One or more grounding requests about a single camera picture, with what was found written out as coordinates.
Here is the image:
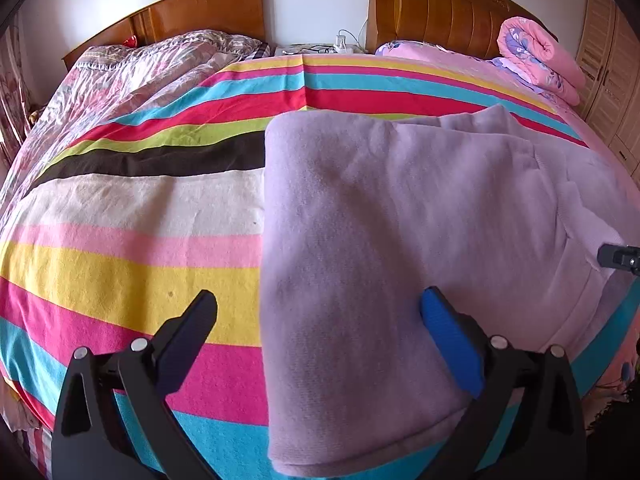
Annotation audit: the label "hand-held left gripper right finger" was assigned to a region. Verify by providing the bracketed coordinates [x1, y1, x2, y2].
[420, 287, 588, 480]

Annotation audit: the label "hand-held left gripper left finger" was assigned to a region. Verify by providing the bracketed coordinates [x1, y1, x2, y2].
[52, 288, 218, 480]

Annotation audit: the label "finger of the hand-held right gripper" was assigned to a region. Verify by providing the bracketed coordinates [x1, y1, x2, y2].
[597, 243, 640, 276]

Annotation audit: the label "lilac pants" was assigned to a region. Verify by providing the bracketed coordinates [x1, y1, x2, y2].
[262, 105, 640, 478]

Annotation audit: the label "striped colourful blanket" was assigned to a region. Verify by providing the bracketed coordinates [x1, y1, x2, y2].
[0, 52, 640, 480]

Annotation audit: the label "light wooden wardrobe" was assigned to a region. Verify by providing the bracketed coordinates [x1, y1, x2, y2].
[575, 0, 640, 181]

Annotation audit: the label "rolled pink floral quilt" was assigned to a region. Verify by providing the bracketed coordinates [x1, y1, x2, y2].
[497, 16, 587, 106]

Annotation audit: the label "lilac floral cloth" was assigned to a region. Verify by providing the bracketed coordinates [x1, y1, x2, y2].
[490, 55, 551, 93]

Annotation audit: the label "pink bed sheet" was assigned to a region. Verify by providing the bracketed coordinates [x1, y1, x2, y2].
[374, 40, 640, 401]

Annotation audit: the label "grey pink floral quilt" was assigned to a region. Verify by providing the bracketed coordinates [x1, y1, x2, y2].
[0, 31, 266, 201]

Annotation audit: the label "padded wooden headboard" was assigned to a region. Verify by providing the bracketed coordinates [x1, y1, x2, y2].
[365, 0, 558, 56]

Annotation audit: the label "floral covered nightstand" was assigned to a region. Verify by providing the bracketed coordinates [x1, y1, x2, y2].
[272, 42, 368, 59]

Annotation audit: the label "plain wooden headboard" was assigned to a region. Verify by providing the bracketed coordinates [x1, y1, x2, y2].
[61, 0, 266, 68]

